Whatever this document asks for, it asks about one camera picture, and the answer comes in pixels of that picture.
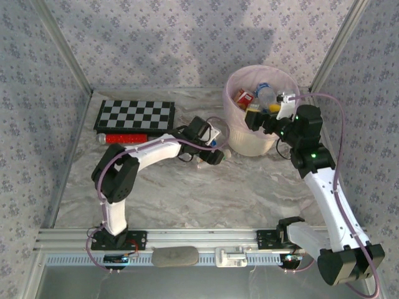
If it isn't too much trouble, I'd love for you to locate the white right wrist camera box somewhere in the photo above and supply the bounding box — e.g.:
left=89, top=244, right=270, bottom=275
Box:
left=276, top=91, right=296, bottom=121

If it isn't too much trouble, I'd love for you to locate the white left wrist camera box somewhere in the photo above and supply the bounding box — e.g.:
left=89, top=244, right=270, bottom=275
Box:
left=203, top=123, right=223, bottom=147

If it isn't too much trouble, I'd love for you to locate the grey metal lower panel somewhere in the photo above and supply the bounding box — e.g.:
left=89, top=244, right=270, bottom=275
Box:
left=34, top=252, right=375, bottom=299

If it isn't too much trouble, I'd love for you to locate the white plastic clamp bracket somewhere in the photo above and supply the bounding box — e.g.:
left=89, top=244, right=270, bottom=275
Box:
left=214, top=245, right=249, bottom=268

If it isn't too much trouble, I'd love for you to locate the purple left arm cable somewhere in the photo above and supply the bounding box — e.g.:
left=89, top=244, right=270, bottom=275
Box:
left=85, top=115, right=231, bottom=274

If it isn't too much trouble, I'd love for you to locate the red orange label bottle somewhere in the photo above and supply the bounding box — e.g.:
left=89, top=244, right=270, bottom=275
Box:
left=233, top=88, right=255, bottom=105

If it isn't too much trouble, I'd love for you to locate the left small circuit board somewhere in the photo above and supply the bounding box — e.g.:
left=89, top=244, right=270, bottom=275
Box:
left=103, top=254, right=131, bottom=266

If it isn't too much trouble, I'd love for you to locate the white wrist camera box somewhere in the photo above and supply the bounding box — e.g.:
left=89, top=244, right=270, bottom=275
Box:
left=203, top=123, right=223, bottom=147
left=276, top=91, right=296, bottom=121

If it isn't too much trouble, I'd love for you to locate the aluminium frame post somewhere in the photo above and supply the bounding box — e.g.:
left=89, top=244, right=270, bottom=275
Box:
left=308, top=0, right=373, bottom=96

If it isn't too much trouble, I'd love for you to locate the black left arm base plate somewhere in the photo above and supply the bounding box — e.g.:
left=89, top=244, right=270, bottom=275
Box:
left=90, top=229, right=148, bottom=252

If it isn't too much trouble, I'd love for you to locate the aluminium side rail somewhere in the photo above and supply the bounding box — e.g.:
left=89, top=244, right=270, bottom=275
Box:
left=40, top=89, right=96, bottom=230
left=307, top=89, right=356, bottom=227

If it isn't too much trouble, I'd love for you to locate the white ribbed plastic bin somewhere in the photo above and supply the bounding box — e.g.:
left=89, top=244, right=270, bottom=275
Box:
left=227, top=124, right=278, bottom=157

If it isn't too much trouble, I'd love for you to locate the red tube with clear cap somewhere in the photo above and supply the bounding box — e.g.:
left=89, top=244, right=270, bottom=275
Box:
left=95, top=133, right=148, bottom=145

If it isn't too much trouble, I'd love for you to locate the grey oval pad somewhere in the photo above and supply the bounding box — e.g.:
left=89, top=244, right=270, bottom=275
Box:
left=151, top=245, right=200, bottom=268

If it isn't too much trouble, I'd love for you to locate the small circuit board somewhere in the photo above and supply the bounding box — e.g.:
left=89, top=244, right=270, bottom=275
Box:
left=103, top=254, right=131, bottom=266
left=278, top=252, right=304, bottom=269

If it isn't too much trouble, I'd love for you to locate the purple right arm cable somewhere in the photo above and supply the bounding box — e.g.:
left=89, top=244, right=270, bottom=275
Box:
left=282, top=92, right=381, bottom=299

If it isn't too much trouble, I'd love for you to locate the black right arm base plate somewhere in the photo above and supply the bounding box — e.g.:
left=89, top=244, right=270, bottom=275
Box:
left=255, top=229, right=291, bottom=250

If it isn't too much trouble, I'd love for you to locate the right small circuit board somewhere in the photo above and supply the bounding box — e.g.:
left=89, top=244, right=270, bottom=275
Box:
left=278, top=252, right=304, bottom=269

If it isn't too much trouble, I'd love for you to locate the blue label bottle white cap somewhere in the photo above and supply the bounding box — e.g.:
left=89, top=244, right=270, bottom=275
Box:
left=254, top=81, right=278, bottom=107

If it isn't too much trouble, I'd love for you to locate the black grey folding chessboard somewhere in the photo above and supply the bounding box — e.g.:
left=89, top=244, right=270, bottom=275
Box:
left=94, top=99, right=176, bottom=138

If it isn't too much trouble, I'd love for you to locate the pink plastic bin liner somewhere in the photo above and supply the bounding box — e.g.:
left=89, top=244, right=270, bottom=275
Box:
left=226, top=64, right=300, bottom=138

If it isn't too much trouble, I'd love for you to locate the grey slotted cable duct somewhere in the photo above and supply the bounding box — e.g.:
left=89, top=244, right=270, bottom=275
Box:
left=46, top=252, right=366, bottom=267

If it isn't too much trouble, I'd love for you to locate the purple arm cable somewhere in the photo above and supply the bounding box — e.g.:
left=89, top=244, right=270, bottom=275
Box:
left=282, top=92, right=381, bottom=299
left=85, top=115, right=231, bottom=274

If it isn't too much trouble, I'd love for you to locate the aluminium front rail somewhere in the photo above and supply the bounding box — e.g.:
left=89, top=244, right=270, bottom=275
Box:
left=33, top=226, right=374, bottom=252

